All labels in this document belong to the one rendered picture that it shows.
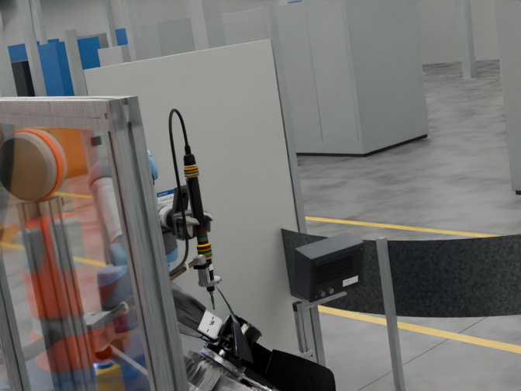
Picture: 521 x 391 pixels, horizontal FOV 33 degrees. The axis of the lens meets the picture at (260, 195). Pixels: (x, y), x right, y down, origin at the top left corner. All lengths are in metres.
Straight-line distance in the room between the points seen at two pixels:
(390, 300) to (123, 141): 3.47
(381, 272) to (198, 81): 1.37
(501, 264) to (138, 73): 2.02
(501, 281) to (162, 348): 3.32
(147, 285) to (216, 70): 3.61
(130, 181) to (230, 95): 3.64
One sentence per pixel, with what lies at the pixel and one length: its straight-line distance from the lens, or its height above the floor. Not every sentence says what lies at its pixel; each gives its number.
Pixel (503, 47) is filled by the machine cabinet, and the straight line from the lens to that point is 9.06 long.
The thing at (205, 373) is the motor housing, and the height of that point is 1.15.
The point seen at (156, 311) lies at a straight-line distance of 1.21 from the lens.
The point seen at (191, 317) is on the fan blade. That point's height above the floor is 1.29.
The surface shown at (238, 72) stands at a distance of 4.81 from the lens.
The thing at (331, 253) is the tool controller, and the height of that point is 1.23.
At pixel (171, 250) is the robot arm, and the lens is 2.92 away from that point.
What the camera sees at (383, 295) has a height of 0.67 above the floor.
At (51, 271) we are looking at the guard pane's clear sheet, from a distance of 1.63.
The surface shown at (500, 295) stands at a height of 0.65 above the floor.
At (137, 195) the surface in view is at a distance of 1.17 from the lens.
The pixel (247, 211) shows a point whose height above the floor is 1.10.
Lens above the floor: 2.13
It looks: 11 degrees down
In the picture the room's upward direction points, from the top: 9 degrees counter-clockwise
